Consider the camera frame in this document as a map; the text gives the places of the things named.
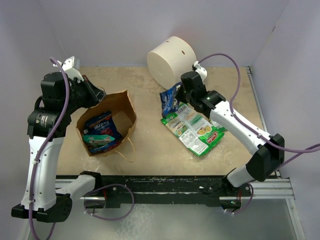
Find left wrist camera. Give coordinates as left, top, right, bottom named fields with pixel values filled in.
left=57, top=56, right=84, bottom=83

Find teal snack packet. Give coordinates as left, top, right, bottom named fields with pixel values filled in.
left=82, top=134, right=115, bottom=148

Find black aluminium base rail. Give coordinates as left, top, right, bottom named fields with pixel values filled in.
left=54, top=174, right=293, bottom=210

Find dark blue snack bag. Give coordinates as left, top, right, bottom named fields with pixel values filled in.
left=83, top=111, right=122, bottom=140

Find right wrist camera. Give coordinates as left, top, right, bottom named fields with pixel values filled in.
left=192, top=61, right=208, bottom=81

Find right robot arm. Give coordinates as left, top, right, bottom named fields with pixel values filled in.
left=176, top=71, right=285, bottom=196

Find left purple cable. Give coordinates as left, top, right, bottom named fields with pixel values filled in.
left=28, top=56, right=70, bottom=240

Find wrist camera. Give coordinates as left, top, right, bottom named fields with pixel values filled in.
left=192, top=61, right=208, bottom=81
left=57, top=56, right=84, bottom=83

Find brown paper bag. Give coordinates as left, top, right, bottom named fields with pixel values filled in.
left=76, top=90, right=137, bottom=163

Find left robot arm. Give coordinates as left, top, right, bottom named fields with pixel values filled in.
left=11, top=72, right=106, bottom=223

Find blue snack packet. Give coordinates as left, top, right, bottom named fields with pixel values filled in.
left=89, top=141, right=120, bottom=155

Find large green chips bag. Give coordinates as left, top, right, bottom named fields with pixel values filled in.
left=161, top=103, right=225, bottom=157

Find small green snack packet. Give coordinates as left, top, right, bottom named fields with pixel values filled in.
left=210, top=120, right=228, bottom=133

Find blue salt vinegar chips bag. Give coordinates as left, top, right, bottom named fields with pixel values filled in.
left=159, top=82, right=184, bottom=119

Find white cylindrical container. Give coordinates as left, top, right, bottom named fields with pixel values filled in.
left=147, top=36, right=197, bottom=90

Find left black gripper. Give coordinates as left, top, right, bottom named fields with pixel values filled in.
left=63, top=75, right=107, bottom=114

